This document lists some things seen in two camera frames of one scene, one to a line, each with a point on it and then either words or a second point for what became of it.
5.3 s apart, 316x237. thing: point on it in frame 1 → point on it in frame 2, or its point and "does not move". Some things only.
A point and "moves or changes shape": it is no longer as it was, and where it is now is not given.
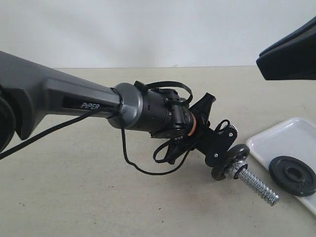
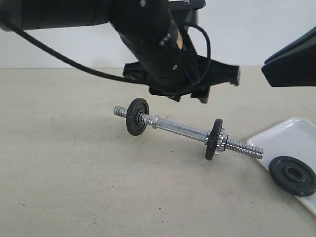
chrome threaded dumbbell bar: x=271 y=197 moves or changes shape
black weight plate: x=235 y=153 moves or changes shape
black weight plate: x=293 y=175 does not move
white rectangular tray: x=295 y=138 does not move
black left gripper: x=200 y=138 → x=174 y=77
